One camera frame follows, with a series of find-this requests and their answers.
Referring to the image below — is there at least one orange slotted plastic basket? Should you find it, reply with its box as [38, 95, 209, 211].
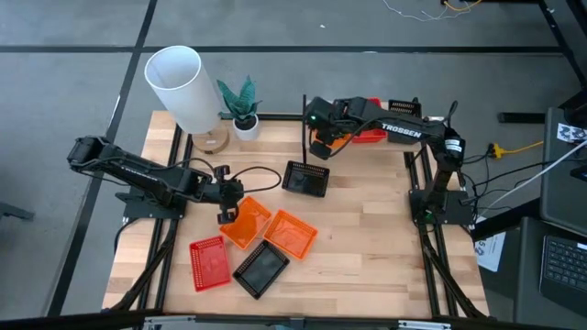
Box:
[313, 129, 353, 151]
[262, 208, 320, 262]
[218, 195, 273, 251]

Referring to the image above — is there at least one black slotted plastic basket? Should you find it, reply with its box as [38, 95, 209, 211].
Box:
[281, 159, 331, 199]
[387, 98, 423, 119]
[231, 238, 292, 301]

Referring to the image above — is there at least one red slotted plastic basket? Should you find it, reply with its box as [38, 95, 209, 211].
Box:
[188, 235, 233, 293]
[350, 96, 389, 145]

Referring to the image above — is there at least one green plant in white pot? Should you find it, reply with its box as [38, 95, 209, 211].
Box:
[216, 75, 263, 142]

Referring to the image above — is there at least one white cylinder lamp wooden base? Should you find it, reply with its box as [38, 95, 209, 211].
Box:
[143, 44, 230, 156]

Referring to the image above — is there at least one black floor bar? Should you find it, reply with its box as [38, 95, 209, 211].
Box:
[498, 111, 548, 125]

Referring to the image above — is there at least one grey furniture foot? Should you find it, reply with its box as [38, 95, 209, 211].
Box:
[0, 201, 36, 222]

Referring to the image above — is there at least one white printed paper sheet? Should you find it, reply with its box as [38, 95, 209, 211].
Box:
[474, 230, 507, 273]

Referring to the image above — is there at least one black and white marker sheet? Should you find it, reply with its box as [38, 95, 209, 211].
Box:
[556, 122, 587, 144]

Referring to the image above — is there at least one dark grey desk top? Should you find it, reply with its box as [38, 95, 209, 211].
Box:
[539, 107, 587, 237]
[513, 215, 587, 330]

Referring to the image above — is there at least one black laptop keyboard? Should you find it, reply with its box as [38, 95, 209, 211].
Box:
[539, 235, 587, 317]

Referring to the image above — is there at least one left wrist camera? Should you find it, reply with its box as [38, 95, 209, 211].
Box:
[216, 205, 240, 226]

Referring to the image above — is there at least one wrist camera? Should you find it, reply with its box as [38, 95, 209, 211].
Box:
[216, 205, 240, 226]
[309, 139, 332, 161]

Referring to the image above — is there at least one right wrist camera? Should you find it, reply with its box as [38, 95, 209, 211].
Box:
[309, 139, 332, 161]

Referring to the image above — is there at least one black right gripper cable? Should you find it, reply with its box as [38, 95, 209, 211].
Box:
[327, 117, 384, 160]

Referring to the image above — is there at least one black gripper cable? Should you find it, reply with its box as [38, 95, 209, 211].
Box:
[327, 117, 384, 160]
[227, 165, 283, 194]

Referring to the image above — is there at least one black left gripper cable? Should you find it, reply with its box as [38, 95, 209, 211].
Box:
[227, 165, 283, 194]

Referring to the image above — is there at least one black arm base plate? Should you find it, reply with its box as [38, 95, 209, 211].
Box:
[408, 188, 476, 226]
[114, 191, 188, 220]

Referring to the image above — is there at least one yellow power plug cable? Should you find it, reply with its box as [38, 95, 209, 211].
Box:
[488, 140, 546, 160]

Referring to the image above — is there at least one long black frame beam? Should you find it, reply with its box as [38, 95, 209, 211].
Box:
[0, 309, 587, 330]

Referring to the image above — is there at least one thick white cable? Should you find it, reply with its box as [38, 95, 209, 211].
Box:
[476, 139, 587, 216]

